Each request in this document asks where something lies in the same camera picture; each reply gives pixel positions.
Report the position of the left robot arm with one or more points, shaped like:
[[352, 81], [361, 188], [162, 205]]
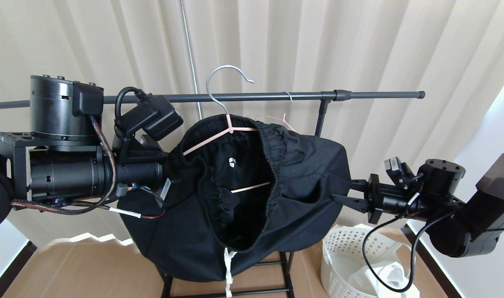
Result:
[[65, 174]]

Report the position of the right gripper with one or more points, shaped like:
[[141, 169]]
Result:
[[390, 203]]

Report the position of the white laundry basket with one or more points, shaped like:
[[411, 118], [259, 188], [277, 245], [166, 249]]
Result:
[[343, 248]]

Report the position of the silver curtain wand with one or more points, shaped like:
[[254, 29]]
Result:
[[190, 54]]

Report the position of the white garment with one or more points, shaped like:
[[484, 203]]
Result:
[[384, 275]]

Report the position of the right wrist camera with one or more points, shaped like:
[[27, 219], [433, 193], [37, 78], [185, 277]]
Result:
[[396, 169]]

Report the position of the black shorts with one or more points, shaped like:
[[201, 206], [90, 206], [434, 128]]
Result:
[[293, 215]]

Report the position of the pink clothes hanger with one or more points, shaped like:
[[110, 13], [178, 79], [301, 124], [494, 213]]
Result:
[[288, 103], [212, 140]]

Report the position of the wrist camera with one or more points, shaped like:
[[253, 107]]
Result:
[[152, 116], [396, 169]]

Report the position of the beige curtain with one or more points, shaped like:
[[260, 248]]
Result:
[[111, 41]]

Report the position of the black clothes rack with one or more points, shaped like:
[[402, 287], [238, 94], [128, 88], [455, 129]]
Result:
[[359, 94]]

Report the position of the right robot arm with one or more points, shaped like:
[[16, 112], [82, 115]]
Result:
[[483, 215]]

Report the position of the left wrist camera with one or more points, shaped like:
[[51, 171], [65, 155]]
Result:
[[152, 116]]

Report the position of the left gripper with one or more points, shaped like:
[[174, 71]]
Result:
[[142, 174]]

